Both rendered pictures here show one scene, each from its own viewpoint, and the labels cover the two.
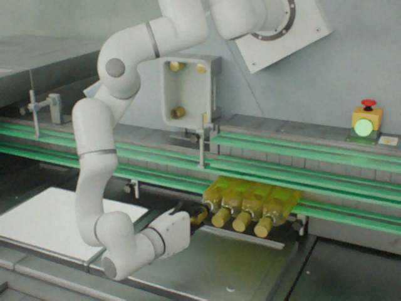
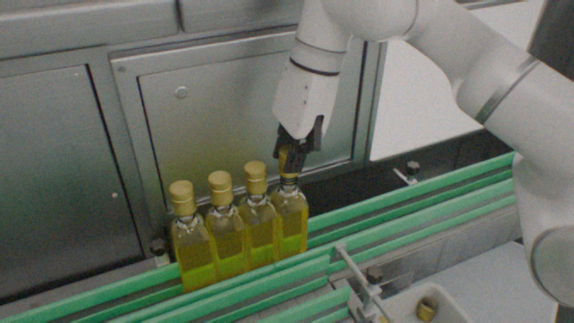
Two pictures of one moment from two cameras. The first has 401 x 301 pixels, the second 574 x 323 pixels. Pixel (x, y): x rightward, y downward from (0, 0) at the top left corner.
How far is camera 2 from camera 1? 71 cm
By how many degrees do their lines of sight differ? 25
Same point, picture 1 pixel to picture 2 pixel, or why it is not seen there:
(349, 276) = (58, 223)
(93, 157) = (516, 66)
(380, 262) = (39, 271)
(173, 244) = (287, 83)
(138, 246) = (325, 20)
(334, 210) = (125, 301)
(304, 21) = not seen: outside the picture
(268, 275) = (148, 146)
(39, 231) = not seen: hidden behind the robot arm
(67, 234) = not seen: hidden behind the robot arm
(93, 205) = (441, 35)
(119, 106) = (537, 216)
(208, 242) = (264, 155)
